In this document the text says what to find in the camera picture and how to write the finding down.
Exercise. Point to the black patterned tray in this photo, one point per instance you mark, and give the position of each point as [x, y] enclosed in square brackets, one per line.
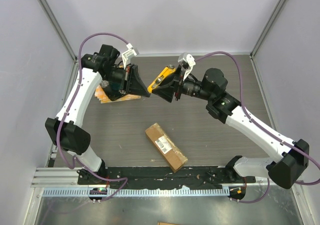
[112, 91]

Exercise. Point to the white slotted cable duct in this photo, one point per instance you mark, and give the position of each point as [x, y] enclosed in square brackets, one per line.
[103, 192]

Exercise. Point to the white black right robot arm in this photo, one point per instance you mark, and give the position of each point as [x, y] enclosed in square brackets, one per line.
[285, 161]

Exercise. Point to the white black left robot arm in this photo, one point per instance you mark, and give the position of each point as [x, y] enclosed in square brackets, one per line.
[65, 129]

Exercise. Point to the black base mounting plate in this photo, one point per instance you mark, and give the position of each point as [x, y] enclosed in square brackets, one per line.
[163, 178]

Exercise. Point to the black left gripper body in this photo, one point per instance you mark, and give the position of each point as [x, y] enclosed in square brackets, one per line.
[116, 70]

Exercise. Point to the cardboard box on floor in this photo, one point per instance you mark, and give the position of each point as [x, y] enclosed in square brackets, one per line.
[166, 223]

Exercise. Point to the brown cardboard express box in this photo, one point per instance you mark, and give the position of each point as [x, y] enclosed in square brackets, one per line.
[166, 147]

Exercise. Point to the aluminium frame rail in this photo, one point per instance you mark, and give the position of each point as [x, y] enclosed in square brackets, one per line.
[59, 176]

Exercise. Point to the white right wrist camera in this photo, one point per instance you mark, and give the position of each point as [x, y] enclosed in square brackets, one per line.
[187, 61]

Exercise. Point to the yellow utility knife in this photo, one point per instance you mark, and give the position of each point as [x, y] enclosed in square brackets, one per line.
[168, 70]

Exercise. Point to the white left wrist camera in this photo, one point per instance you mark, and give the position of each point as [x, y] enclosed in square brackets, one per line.
[127, 55]

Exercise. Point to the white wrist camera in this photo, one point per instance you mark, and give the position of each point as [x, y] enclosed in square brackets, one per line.
[187, 61]
[127, 55]

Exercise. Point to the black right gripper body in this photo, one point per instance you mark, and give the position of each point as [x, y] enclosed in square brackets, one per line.
[189, 87]

